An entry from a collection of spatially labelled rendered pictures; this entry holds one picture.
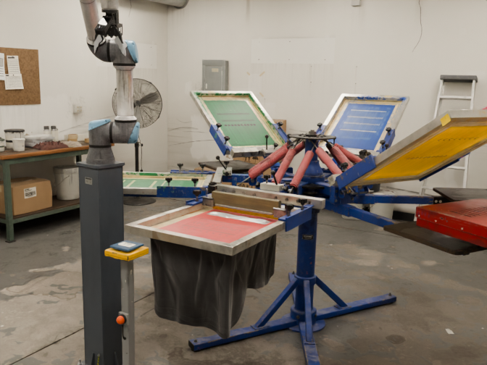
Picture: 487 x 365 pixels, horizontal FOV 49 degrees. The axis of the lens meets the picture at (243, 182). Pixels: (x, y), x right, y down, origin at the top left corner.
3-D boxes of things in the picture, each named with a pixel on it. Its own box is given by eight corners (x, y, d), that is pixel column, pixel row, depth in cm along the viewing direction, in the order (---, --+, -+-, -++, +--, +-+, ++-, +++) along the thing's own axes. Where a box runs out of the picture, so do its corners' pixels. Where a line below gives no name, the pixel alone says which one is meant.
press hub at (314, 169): (317, 341, 346) (329, 134, 321) (264, 326, 366) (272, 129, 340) (339, 319, 379) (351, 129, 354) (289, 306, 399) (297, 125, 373)
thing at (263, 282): (230, 337, 238) (232, 246, 230) (223, 335, 239) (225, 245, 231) (277, 302, 277) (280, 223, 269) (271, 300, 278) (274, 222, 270)
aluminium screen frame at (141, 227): (232, 256, 217) (232, 247, 216) (124, 232, 246) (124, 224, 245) (309, 216, 284) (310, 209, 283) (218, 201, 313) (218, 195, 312)
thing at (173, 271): (227, 341, 236) (229, 248, 228) (148, 316, 258) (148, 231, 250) (231, 338, 239) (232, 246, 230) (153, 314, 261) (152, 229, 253)
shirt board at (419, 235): (512, 256, 252) (514, 240, 250) (454, 269, 232) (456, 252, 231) (333, 199, 366) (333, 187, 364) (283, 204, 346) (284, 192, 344)
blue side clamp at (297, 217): (286, 232, 258) (287, 218, 256) (277, 230, 260) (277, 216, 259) (311, 219, 283) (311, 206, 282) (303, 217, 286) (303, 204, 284)
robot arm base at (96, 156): (80, 162, 287) (79, 143, 285) (102, 159, 299) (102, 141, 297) (98, 165, 278) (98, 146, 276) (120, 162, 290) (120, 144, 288)
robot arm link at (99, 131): (90, 142, 292) (90, 117, 289) (116, 143, 293) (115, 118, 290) (86, 145, 280) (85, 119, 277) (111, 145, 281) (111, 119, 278)
